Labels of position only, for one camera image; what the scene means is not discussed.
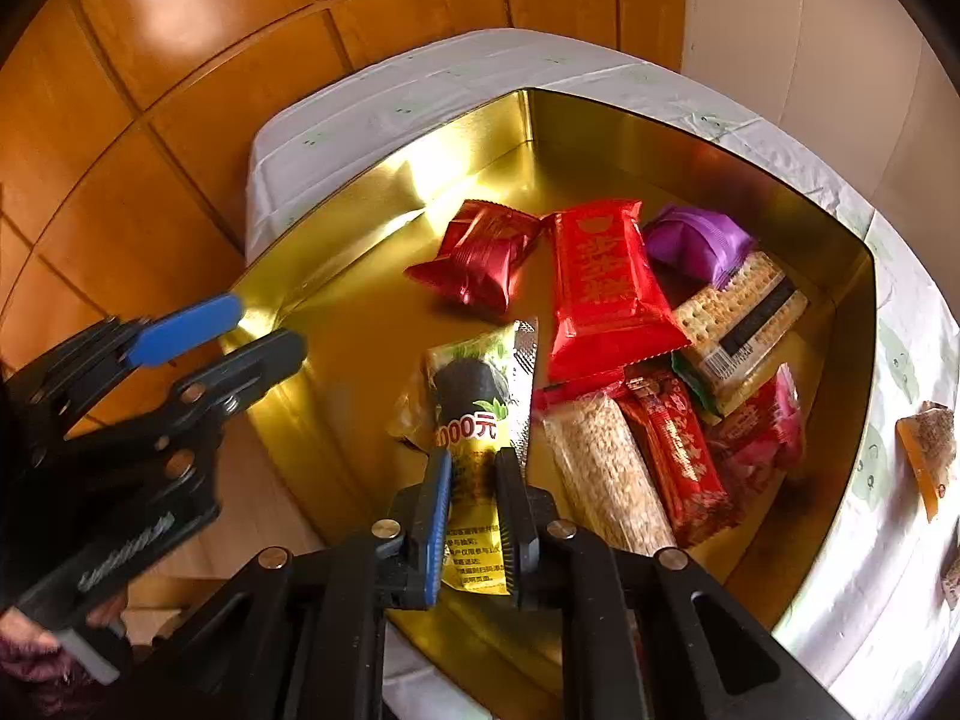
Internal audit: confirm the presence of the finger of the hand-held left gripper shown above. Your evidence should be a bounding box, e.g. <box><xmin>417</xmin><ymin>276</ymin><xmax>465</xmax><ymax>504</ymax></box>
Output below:
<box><xmin>0</xmin><ymin>294</ymin><xmax>245</xmax><ymax>428</ymax></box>
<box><xmin>30</xmin><ymin>328</ymin><xmax>308</xmax><ymax>496</ymax></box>

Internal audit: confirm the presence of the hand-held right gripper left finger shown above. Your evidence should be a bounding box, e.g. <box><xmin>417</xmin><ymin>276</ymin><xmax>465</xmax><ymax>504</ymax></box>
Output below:
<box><xmin>131</xmin><ymin>450</ymin><xmax>455</xmax><ymax>720</ymax></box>

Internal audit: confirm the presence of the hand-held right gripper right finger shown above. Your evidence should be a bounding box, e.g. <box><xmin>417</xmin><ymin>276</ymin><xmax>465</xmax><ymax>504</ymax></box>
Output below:
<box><xmin>491</xmin><ymin>448</ymin><xmax>848</xmax><ymax>720</ymax></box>

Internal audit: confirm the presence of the clear grain bar packet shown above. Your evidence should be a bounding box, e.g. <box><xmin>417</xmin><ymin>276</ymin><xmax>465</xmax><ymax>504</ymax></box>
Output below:
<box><xmin>536</xmin><ymin>382</ymin><xmax>680</xmax><ymax>557</ymax></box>

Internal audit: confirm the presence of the yellow and black snack packet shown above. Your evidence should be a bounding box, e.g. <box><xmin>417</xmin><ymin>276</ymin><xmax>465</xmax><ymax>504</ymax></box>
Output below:
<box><xmin>424</xmin><ymin>319</ymin><xmax>541</xmax><ymax>593</ymax></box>

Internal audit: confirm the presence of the dark red bar packet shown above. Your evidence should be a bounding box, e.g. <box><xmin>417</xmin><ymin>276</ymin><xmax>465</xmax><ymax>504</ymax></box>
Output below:
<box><xmin>619</xmin><ymin>367</ymin><xmax>740</xmax><ymax>548</ymax></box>

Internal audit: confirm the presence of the large red snack packet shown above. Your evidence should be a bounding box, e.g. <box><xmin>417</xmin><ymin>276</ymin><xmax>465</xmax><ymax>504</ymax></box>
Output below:
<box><xmin>541</xmin><ymin>199</ymin><xmax>695</xmax><ymax>383</ymax></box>

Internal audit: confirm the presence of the purple snack packet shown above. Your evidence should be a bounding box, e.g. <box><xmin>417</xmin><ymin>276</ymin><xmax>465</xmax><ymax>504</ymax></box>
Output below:
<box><xmin>643</xmin><ymin>204</ymin><xmax>757</xmax><ymax>290</ymax></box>

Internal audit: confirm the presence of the maroon gift box gold interior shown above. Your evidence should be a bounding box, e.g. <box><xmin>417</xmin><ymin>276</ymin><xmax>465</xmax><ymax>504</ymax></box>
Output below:
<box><xmin>217</xmin><ymin>88</ymin><xmax>878</xmax><ymax>720</ymax></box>

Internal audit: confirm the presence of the person's left hand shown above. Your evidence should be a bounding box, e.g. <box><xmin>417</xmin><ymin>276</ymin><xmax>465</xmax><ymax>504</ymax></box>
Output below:
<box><xmin>0</xmin><ymin>592</ymin><xmax>130</xmax><ymax>653</ymax></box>

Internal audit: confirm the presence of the small shiny red snack packet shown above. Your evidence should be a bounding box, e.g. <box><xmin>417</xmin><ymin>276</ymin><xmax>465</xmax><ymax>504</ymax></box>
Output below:
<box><xmin>405</xmin><ymin>199</ymin><xmax>542</xmax><ymax>312</ymax></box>

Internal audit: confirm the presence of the pink red snack packet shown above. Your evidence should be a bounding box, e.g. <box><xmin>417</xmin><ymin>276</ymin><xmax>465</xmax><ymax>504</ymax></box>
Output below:
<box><xmin>709</xmin><ymin>364</ymin><xmax>807</xmax><ymax>496</ymax></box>

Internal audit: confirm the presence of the clear cracker packet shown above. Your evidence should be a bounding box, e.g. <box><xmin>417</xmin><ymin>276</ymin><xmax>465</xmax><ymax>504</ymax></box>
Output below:
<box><xmin>671</xmin><ymin>251</ymin><xmax>811</xmax><ymax>417</ymax></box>

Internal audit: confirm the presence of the pale green-patterned tablecloth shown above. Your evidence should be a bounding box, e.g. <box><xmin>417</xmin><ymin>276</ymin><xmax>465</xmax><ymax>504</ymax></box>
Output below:
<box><xmin>246</xmin><ymin>28</ymin><xmax>960</xmax><ymax>720</ymax></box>

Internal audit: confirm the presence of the clear orange snack packet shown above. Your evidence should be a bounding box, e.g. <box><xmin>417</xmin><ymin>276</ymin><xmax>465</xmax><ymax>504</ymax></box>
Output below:
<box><xmin>896</xmin><ymin>401</ymin><xmax>960</xmax><ymax>524</ymax></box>

